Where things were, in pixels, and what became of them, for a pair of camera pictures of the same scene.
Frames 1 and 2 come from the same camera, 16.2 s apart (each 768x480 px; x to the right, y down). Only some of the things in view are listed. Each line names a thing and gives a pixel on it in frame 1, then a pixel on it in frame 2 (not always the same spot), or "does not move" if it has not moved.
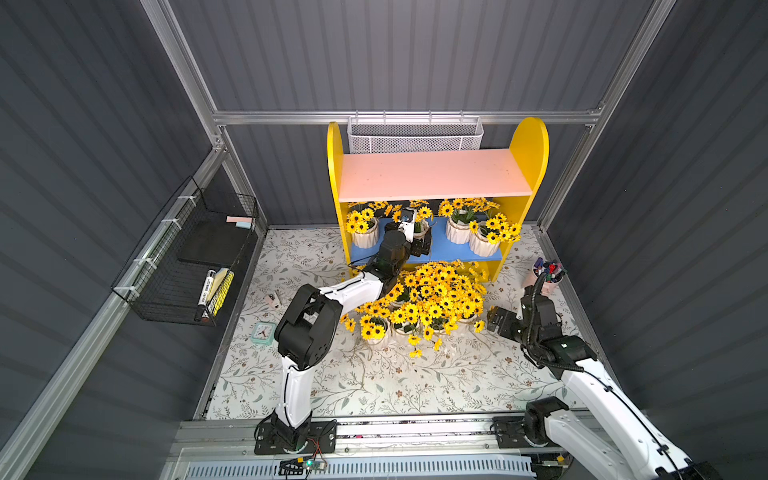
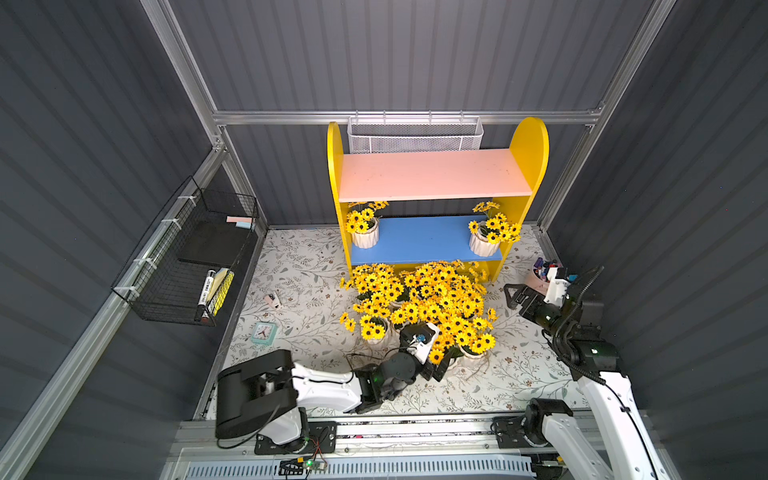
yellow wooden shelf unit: [461, 205] does not move
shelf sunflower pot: [463, 291] to [472, 272]
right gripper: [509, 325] to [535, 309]
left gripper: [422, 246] to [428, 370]
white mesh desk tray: [399, 134] does not move
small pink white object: [272, 301] does not move
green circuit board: [298, 466] does not move
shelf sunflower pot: [423, 215] to [475, 342]
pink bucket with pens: [553, 275] does not move
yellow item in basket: [222, 281] does not move
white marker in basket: [206, 289] does not move
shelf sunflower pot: [373, 325] does not move
